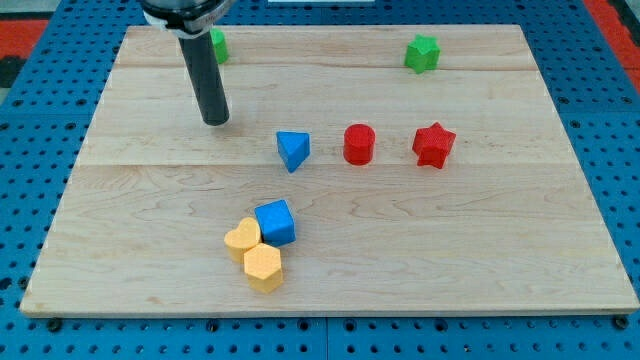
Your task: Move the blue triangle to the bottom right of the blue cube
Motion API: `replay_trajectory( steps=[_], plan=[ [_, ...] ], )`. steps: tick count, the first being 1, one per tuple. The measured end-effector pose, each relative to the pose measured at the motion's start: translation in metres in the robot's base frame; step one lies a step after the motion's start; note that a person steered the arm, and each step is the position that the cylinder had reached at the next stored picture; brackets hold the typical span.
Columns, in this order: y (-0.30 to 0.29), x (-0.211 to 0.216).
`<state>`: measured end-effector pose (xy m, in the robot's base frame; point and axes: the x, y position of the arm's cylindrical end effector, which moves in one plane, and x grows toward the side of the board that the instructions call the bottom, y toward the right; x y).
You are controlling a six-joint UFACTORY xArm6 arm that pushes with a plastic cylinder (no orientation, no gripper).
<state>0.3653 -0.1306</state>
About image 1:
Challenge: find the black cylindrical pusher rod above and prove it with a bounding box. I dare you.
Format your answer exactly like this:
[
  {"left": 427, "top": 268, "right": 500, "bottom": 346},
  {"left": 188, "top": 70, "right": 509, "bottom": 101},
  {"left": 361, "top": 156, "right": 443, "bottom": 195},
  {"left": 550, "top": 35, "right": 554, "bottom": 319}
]
[{"left": 179, "top": 32, "right": 230, "bottom": 126}]

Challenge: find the blue triangle block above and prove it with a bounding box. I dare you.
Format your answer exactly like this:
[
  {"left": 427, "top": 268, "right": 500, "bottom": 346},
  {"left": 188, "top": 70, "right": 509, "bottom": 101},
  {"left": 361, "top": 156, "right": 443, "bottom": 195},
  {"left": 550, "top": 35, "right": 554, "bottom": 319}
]
[{"left": 276, "top": 131, "right": 310, "bottom": 173}]

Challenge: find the blue cube block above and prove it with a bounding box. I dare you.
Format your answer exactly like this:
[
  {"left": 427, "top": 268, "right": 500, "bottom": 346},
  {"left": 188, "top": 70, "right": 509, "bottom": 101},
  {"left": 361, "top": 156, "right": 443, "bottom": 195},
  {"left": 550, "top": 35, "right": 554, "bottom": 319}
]
[{"left": 254, "top": 199, "right": 296, "bottom": 247}]

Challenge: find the green cylinder block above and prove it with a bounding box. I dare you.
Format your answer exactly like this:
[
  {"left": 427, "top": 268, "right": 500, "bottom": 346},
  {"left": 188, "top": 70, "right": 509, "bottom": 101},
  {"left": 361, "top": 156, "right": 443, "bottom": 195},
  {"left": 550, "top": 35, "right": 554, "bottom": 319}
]
[{"left": 210, "top": 28, "right": 229, "bottom": 64}]

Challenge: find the red cylinder block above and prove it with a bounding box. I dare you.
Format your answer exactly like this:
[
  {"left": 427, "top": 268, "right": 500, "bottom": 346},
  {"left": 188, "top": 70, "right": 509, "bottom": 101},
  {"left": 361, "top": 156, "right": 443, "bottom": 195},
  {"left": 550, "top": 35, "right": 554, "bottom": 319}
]
[{"left": 343, "top": 123, "right": 376, "bottom": 166}]

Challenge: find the yellow heart block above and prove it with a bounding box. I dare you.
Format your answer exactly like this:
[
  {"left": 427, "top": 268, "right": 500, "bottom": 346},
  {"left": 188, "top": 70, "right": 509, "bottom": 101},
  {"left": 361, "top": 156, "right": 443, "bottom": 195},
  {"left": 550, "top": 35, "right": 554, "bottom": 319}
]
[{"left": 224, "top": 217, "right": 262, "bottom": 264}]

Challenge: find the wooden board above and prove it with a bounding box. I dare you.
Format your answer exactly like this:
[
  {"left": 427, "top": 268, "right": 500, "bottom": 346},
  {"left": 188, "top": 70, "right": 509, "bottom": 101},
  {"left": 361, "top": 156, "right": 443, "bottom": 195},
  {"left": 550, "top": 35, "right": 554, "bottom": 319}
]
[{"left": 20, "top": 25, "right": 639, "bottom": 318}]

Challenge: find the green star block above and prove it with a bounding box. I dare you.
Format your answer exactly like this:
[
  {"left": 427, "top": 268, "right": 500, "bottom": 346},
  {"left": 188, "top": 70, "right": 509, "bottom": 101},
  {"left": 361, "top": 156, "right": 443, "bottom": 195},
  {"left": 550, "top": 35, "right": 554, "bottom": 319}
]
[{"left": 404, "top": 34, "right": 441, "bottom": 74}]

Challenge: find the yellow hexagon block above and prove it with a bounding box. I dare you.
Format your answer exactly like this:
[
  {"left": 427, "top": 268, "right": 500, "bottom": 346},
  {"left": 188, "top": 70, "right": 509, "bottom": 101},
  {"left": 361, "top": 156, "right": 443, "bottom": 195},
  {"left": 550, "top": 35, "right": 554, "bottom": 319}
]
[{"left": 244, "top": 243, "right": 284, "bottom": 294}]

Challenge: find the red star block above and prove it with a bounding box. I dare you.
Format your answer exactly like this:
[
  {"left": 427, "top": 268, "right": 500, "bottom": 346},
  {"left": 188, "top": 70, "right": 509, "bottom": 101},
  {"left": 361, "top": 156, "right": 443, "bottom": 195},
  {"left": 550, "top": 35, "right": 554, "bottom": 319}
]
[{"left": 412, "top": 122, "right": 456, "bottom": 169}]

